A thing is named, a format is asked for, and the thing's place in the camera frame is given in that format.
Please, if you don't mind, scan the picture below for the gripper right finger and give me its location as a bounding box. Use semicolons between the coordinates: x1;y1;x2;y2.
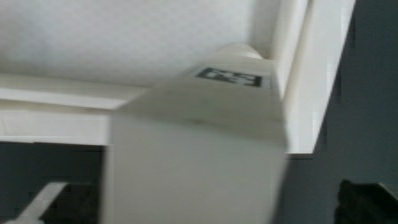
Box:
336;180;398;224

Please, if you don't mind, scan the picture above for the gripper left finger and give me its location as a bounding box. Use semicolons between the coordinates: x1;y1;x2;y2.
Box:
7;182;99;224

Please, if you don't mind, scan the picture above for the white desk leg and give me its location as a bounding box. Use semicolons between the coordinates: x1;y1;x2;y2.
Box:
101;44;288;224

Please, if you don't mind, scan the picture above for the white desk top tray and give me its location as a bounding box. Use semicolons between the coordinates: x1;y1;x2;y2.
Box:
0;0;359;154

